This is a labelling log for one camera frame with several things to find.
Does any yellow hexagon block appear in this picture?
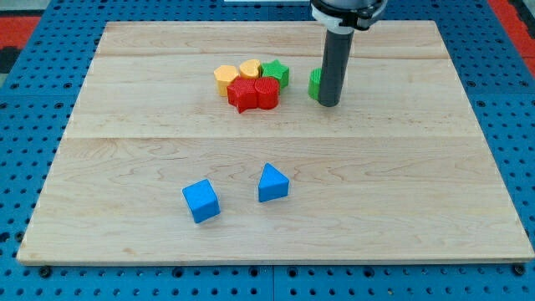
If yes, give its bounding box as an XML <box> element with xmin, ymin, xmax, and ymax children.
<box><xmin>213</xmin><ymin>65</ymin><xmax>239</xmax><ymax>97</ymax></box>

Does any red circle block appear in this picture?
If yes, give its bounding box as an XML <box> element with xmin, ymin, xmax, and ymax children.
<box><xmin>254</xmin><ymin>77</ymin><xmax>279</xmax><ymax>110</ymax></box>

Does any green circle block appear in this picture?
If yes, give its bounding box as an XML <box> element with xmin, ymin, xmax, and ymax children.
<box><xmin>308</xmin><ymin>68</ymin><xmax>322</xmax><ymax>100</ymax></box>

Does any blue cube block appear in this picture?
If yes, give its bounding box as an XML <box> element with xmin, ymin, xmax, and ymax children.
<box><xmin>181</xmin><ymin>179</ymin><xmax>221</xmax><ymax>223</ymax></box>

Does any light wooden board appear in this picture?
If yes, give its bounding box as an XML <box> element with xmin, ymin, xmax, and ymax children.
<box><xmin>17</xmin><ymin>21</ymin><xmax>534</xmax><ymax>266</ymax></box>

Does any black white robot wrist mount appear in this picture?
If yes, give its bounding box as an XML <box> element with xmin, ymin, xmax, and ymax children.
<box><xmin>310</xmin><ymin>0</ymin><xmax>388</xmax><ymax>34</ymax></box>

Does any green star block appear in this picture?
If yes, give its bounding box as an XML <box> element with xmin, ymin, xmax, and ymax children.
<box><xmin>261</xmin><ymin>59</ymin><xmax>290</xmax><ymax>89</ymax></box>

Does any yellow heart block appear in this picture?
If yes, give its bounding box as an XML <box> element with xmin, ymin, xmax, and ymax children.
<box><xmin>238</xmin><ymin>59</ymin><xmax>262</xmax><ymax>79</ymax></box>

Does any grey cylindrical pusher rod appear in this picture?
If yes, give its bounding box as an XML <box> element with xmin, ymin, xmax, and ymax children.
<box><xmin>318</xmin><ymin>31</ymin><xmax>354</xmax><ymax>107</ymax></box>

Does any red star block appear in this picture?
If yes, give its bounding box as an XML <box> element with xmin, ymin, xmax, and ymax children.
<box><xmin>227</xmin><ymin>77</ymin><xmax>257</xmax><ymax>114</ymax></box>

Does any blue triangle block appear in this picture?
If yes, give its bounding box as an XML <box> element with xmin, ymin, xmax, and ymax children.
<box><xmin>257</xmin><ymin>163</ymin><xmax>289</xmax><ymax>202</ymax></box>

